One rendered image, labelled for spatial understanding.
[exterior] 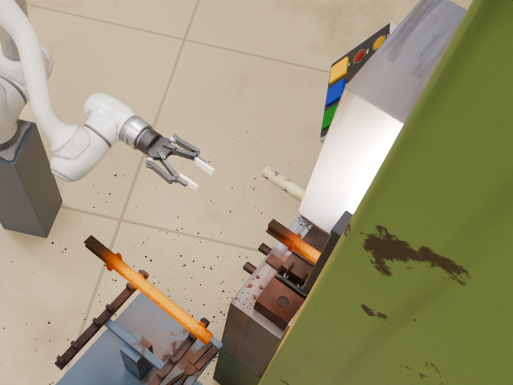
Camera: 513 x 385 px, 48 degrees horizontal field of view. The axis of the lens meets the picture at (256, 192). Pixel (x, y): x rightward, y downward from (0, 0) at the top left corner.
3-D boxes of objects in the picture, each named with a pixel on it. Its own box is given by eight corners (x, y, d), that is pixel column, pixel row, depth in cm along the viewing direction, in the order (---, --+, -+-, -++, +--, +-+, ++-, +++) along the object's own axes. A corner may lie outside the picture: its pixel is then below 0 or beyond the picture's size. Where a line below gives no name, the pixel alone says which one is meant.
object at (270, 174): (259, 179, 216) (261, 171, 211) (267, 169, 218) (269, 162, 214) (358, 245, 206) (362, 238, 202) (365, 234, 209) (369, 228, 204)
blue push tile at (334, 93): (325, 106, 187) (341, 95, 182) (327, 88, 191) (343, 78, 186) (329, 108, 188) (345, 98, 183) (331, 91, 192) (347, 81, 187)
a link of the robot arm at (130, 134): (120, 147, 173) (135, 157, 172) (117, 128, 165) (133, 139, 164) (140, 128, 177) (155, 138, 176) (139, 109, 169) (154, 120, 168)
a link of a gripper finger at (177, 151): (161, 152, 171) (162, 149, 171) (197, 163, 170) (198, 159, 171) (160, 145, 167) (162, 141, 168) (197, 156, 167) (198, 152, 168)
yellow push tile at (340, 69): (328, 83, 192) (344, 72, 187) (331, 67, 196) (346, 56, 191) (332, 85, 193) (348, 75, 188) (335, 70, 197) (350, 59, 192)
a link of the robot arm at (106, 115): (144, 124, 178) (116, 155, 174) (106, 98, 181) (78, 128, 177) (137, 106, 168) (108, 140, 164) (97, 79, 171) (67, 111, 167)
